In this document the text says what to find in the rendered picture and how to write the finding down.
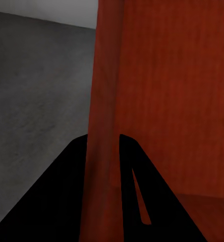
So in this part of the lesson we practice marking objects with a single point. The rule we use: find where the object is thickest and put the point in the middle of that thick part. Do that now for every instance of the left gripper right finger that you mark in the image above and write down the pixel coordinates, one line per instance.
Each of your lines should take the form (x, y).
(170, 221)

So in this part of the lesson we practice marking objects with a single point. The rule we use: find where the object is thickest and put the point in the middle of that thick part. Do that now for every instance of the storage box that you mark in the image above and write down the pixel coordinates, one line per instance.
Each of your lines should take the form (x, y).
(158, 77)

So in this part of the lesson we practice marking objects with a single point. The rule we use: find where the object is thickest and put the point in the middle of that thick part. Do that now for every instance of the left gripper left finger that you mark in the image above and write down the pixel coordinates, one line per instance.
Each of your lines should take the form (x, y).
(50, 211)

